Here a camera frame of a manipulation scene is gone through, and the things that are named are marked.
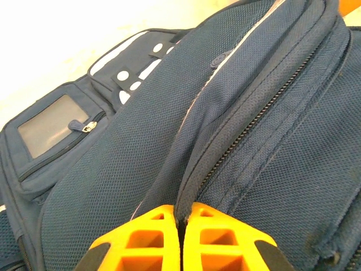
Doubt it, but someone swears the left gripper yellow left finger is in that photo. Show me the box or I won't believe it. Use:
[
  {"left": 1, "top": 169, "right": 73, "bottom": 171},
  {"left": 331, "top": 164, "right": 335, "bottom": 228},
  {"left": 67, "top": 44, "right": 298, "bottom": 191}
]
[{"left": 80, "top": 204, "right": 181, "bottom": 271}]

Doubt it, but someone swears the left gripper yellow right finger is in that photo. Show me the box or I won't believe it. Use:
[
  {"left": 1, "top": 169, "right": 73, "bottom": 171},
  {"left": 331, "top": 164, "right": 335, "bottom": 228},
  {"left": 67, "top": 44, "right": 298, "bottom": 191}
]
[{"left": 180, "top": 202, "right": 290, "bottom": 271}]

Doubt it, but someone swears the navy blue backpack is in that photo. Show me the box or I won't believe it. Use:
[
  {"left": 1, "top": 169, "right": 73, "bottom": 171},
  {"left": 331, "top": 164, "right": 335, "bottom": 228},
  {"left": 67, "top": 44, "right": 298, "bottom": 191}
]
[{"left": 0, "top": 0, "right": 361, "bottom": 271}]

